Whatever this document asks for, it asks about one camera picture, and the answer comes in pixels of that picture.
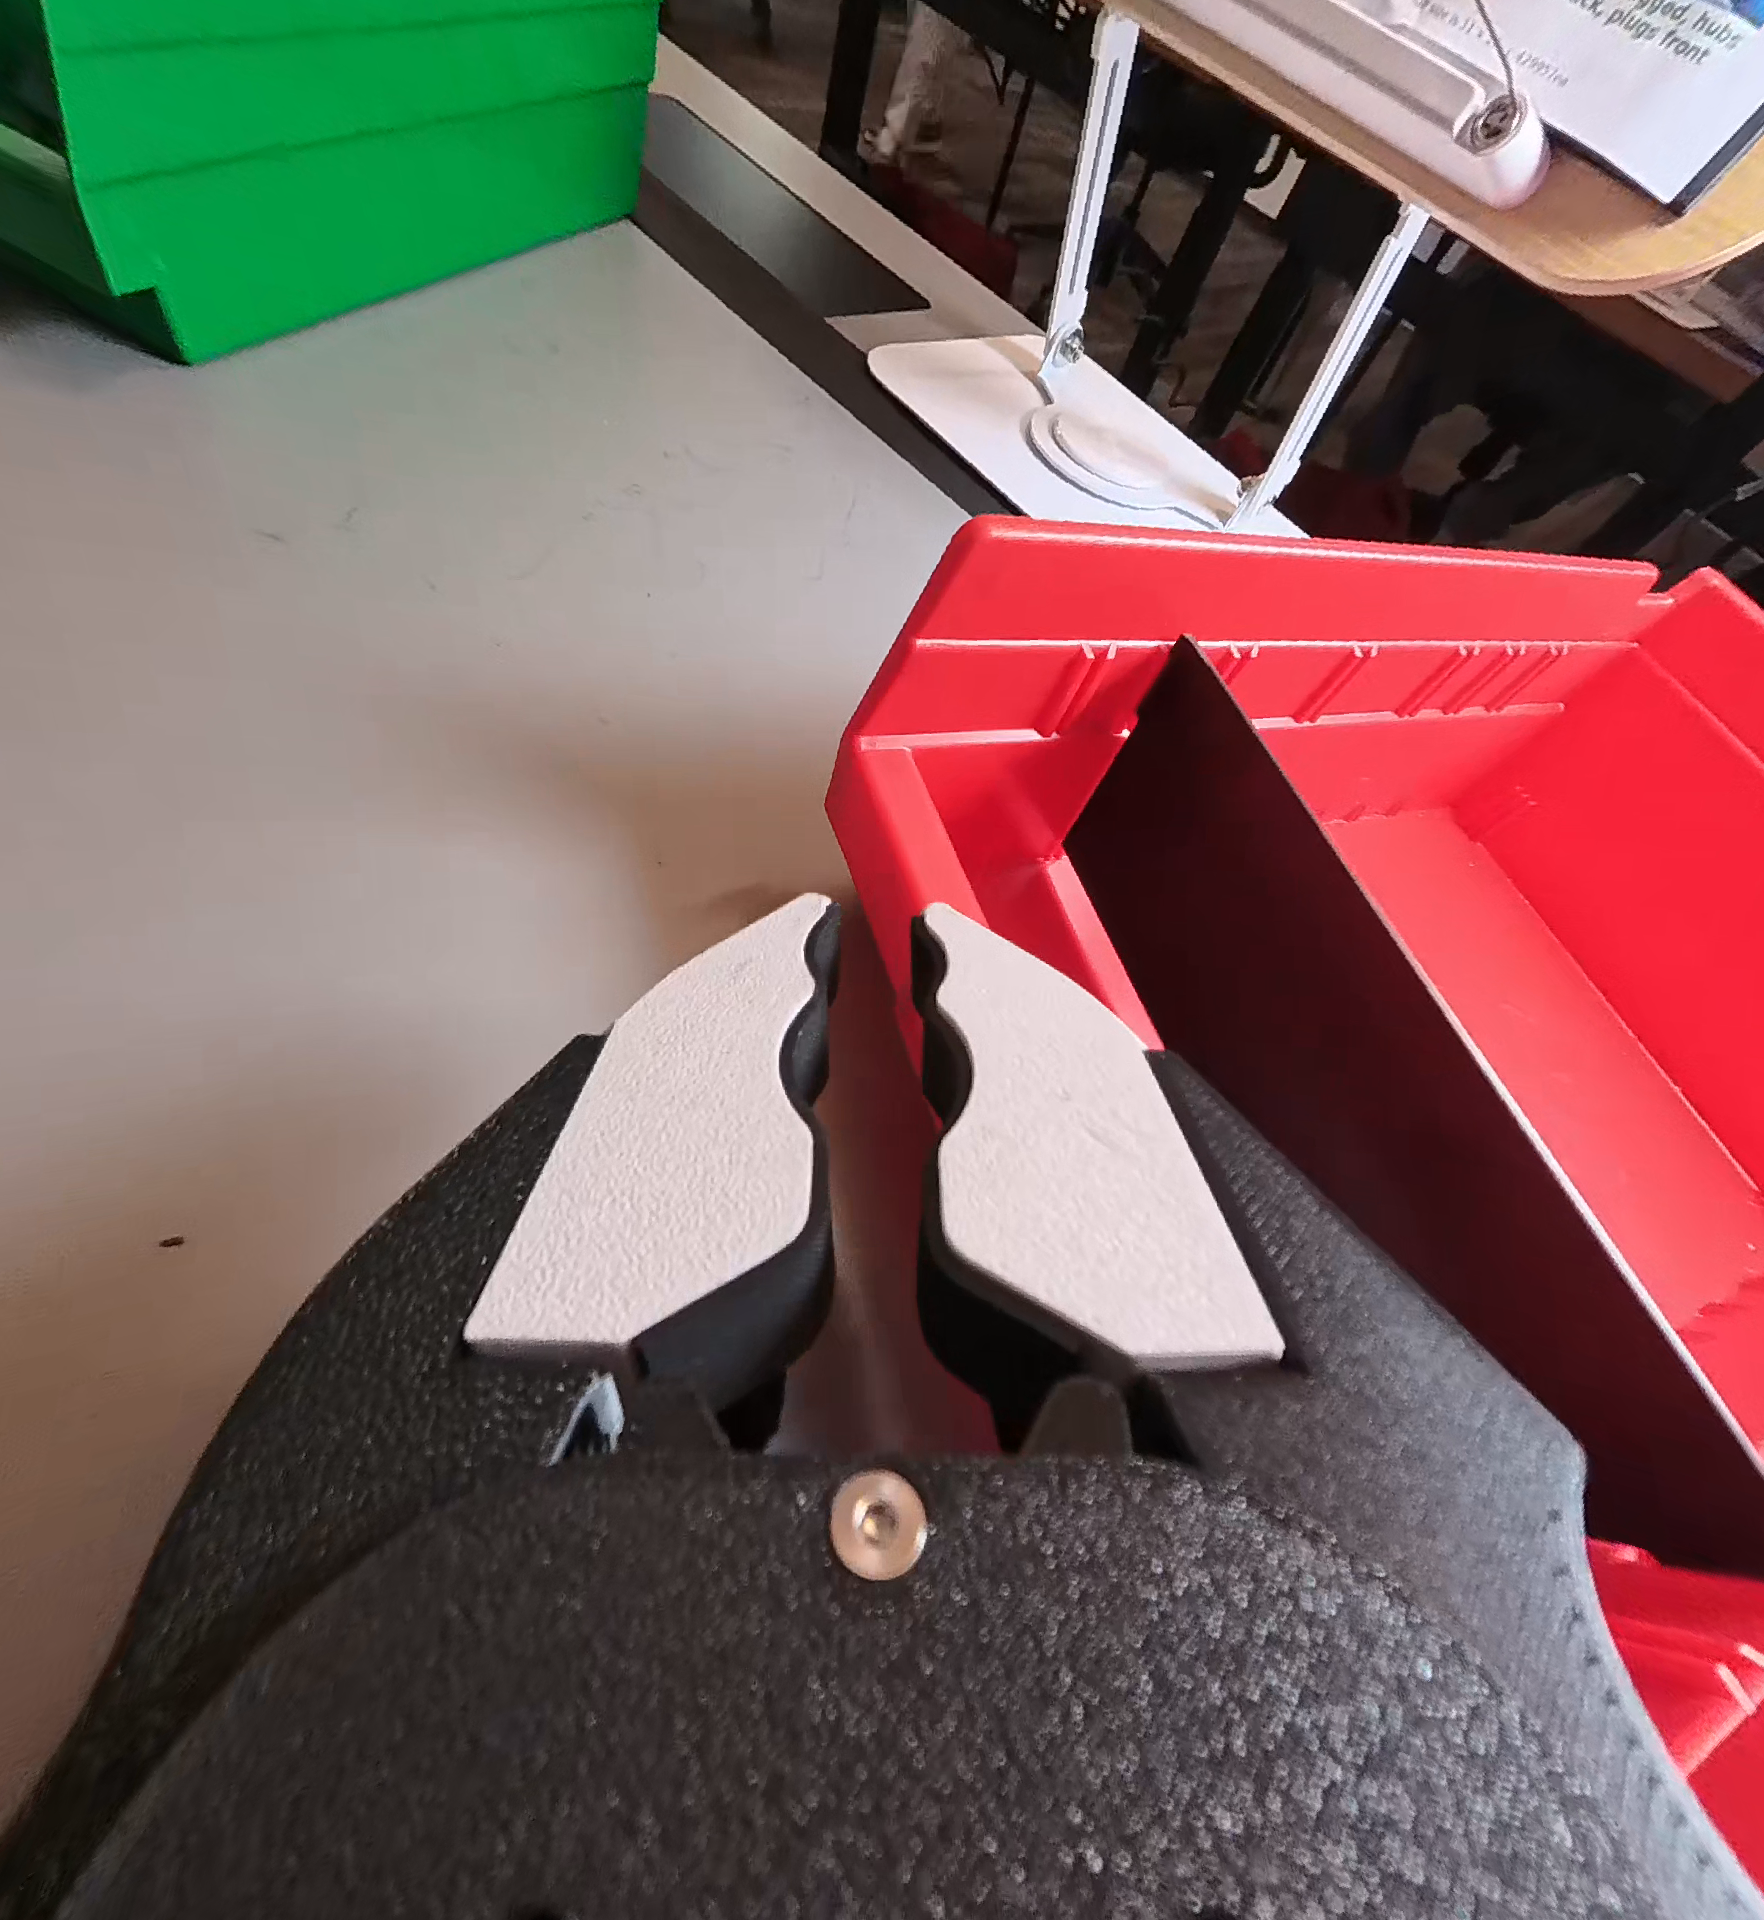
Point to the wooden document stand white base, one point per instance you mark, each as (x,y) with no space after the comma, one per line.
(1122,421)

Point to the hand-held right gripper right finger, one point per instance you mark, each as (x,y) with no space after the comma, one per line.
(1078,1185)

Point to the green plastic bin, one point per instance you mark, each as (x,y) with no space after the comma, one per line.
(342,166)

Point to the red plastic bin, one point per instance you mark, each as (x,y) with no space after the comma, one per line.
(1573,931)

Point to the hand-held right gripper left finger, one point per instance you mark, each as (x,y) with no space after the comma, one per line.
(671,1171)

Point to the black bin divider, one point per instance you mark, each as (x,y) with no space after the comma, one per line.
(1348,1080)

